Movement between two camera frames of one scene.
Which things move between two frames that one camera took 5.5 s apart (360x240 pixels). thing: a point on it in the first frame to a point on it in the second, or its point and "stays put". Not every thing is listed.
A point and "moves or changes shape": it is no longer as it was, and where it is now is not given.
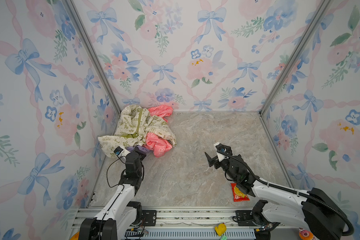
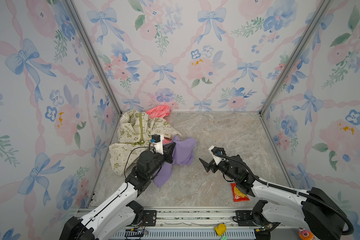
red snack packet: (238, 195) stays put
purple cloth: (139, 148) moves or changes shape
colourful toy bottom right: (305, 234) stays put
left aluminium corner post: (78, 23) stays put
